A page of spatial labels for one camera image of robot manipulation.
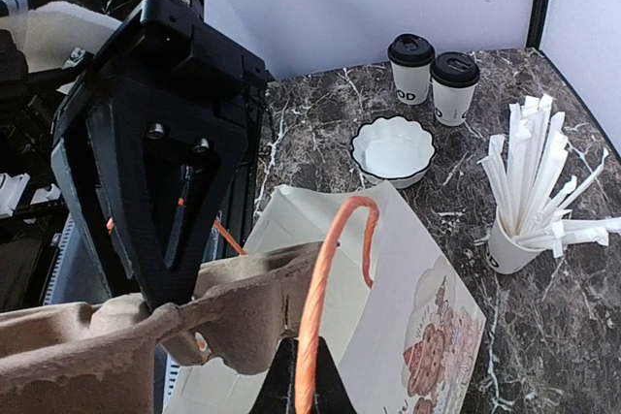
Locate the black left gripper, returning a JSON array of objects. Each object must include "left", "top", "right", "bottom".
[{"left": 50, "top": 0, "right": 268, "bottom": 308}]

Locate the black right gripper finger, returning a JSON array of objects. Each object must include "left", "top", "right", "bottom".
[{"left": 251, "top": 335, "right": 360, "bottom": 414}]

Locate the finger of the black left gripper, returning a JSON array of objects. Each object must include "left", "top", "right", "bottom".
[{"left": 51, "top": 138, "right": 136, "bottom": 283}]

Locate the white paper bag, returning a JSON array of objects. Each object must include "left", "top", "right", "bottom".
[{"left": 163, "top": 182, "right": 486, "bottom": 413}]

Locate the cardboard cup carrier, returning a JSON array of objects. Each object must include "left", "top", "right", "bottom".
[{"left": 1, "top": 242, "right": 320, "bottom": 413}]

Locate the white paper cup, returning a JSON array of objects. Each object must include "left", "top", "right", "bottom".
[
  {"left": 432, "top": 80, "right": 476, "bottom": 127},
  {"left": 391, "top": 63, "right": 430, "bottom": 106}
]

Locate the black cup lid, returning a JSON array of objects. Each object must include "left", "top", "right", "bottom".
[
  {"left": 430, "top": 51, "right": 480, "bottom": 88},
  {"left": 387, "top": 33, "right": 436, "bottom": 68}
]

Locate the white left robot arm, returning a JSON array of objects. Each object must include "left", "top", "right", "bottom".
[{"left": 1, "top": 0, "right": 270, "bottom": 308}]

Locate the paper cup holding straws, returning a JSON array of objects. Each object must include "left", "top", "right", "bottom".
[{"left": 484, "top": 210, "right": 543, "bottom": 274}]

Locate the white fluted dish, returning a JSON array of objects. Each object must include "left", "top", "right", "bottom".
[{"left": 349, "top": 116, "right": 437, "bottom": 189}]

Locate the bundle of wrapped straws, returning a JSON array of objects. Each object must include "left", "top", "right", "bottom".
[{"left": 478, "top": 94, "right": 620, "bottom": 258}]

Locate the white cable duct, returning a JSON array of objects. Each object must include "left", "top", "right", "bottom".
[{"left": 43, "top": 215, "right": 80, "bottom": 305}]

